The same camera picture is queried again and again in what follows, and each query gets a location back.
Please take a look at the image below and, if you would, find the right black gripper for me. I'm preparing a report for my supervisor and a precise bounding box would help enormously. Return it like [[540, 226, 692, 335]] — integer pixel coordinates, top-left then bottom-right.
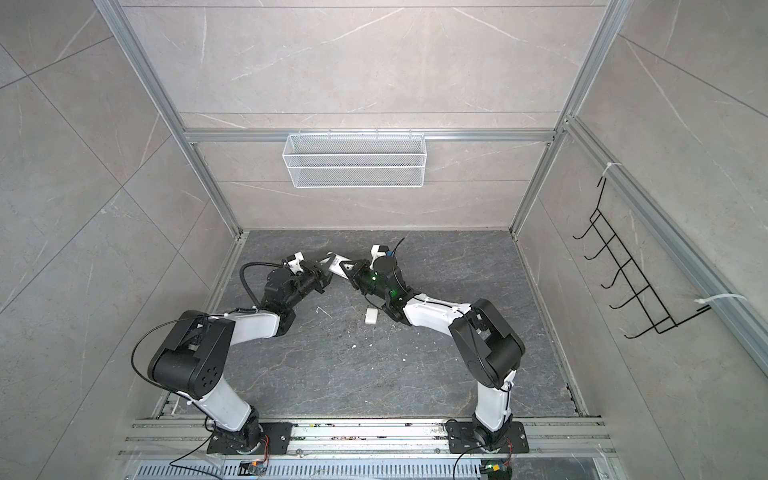
[[341, 260, 393, 305]]

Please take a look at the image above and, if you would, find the white battery cover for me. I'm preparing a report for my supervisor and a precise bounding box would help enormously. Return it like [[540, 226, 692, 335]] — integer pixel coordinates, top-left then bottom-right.
[[364, 308, 379, 325]]

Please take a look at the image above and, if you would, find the white remote control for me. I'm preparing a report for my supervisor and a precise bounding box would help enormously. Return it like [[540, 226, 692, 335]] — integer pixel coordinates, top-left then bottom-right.
[[319, 252, 349, 280]]

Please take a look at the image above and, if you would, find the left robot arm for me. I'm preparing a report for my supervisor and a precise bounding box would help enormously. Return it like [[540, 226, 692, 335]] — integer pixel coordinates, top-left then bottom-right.
[[147, 257, 332, 436]]

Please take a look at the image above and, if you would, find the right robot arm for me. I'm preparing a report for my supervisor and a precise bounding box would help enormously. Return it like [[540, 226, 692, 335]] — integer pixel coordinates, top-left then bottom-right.
[[331, 255, 526, 444]]

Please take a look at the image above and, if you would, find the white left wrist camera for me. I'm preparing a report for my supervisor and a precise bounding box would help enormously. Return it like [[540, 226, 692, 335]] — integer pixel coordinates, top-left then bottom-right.
[[285, 252, 304, 274]]

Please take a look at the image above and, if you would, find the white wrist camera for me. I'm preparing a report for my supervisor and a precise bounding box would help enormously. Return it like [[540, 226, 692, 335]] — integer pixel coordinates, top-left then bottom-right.
[[371, 244, 390, 260], [285, 252, 304, 274]]

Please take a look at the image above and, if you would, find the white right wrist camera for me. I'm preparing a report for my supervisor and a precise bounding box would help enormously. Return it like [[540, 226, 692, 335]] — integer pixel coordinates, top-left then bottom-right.
[[371, 244, 390, 260]]

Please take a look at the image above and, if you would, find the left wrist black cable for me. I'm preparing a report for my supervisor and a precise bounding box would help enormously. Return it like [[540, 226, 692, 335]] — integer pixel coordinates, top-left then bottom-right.
[[238, 261, 283, 310]]

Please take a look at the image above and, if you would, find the white wire mesh basket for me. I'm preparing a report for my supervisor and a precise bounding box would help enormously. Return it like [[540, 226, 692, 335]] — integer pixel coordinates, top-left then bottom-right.
[[282, 133, 428, 189]]

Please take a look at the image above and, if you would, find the aluminium front rail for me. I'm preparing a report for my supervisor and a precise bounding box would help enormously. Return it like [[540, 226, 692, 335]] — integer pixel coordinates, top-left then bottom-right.
[[114, 417, 617, 459]]

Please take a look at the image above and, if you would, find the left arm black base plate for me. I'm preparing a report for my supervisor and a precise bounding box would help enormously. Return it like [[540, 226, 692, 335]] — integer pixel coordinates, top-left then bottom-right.
[[206, 422, 293, 455]]

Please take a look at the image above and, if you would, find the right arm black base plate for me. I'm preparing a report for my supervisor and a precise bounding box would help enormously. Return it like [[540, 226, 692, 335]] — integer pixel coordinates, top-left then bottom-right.
[[443, 419, 530, 454]]

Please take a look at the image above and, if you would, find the black wire hook rack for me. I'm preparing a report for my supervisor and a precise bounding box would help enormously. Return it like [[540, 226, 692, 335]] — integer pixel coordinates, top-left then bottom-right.
[[572, 178, 712, 340]]

